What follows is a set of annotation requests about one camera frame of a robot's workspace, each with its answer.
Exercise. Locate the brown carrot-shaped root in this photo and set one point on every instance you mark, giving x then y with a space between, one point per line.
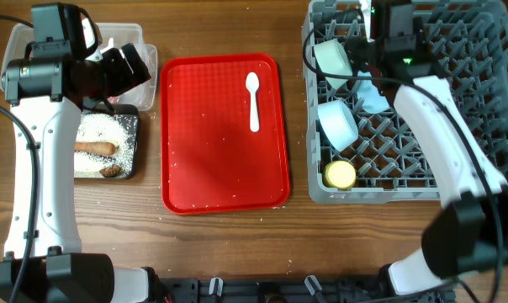
100 148

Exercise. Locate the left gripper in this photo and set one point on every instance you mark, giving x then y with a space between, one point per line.
124 79

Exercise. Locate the clear plastic bin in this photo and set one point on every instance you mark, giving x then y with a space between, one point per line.
142 97

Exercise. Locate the red serving tray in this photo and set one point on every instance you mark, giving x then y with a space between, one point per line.
210 159

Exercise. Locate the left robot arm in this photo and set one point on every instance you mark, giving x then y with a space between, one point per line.
46 93

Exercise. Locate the white rice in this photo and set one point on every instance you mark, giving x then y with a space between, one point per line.
98 130

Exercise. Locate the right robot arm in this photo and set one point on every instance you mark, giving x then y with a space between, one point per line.
470 235

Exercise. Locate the white plastic spoon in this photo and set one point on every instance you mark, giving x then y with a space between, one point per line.
252 85

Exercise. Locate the yellow plastic cup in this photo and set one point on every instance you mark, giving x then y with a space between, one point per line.
340 175

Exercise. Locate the grey dishwasher rack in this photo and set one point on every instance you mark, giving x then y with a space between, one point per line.
470 41

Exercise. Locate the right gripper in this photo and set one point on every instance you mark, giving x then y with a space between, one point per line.
357 51

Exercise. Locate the brown food scrap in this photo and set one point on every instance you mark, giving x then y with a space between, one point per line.
111 172

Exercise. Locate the large light blue plate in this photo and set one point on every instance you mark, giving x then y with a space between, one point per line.
373 101

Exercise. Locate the black plastic tray bin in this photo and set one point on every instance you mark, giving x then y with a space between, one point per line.
130 126

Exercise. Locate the small light blue bowl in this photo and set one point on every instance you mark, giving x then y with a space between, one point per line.
337 121

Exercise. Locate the green bowl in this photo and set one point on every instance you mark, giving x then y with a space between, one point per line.
332 59

